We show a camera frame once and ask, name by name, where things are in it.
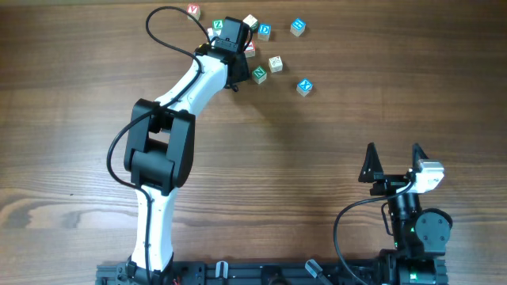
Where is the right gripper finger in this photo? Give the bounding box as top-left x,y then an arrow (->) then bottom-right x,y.
412,143 -> 429,171
358,142 -> 383,183

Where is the green N letter block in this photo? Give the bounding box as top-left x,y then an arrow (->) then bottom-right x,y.
251,66 -> 267,85

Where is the blue X letter block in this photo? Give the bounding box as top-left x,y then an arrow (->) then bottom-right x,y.
296,78 -> 313,97

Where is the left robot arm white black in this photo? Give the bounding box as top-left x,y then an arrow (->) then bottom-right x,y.
124,40 -> 250,283

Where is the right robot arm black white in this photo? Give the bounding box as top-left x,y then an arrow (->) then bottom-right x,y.
358,142 -> 453,285

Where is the red letter block centre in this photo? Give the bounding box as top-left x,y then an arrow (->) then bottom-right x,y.
244,41 -> 256,58

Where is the plain picture wooden block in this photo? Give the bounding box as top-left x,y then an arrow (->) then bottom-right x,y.
269,55 -> 283,73

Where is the blue D letter block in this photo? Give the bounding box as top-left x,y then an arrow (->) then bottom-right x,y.
257,23 -> 271,41

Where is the plain picture block top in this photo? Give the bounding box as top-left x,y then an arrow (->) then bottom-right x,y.
243,14 -> 259,32

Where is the green Z letter block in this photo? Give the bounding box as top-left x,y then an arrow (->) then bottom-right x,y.
212,19 -> 223,36

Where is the blue block far right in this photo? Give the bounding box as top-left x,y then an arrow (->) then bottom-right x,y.
290,18 -> 306,37

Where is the red Y letter block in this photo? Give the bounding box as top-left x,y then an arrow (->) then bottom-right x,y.
187,3 -> 201,20

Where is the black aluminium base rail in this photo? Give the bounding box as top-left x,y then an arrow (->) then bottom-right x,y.
95,259 -> 448,285

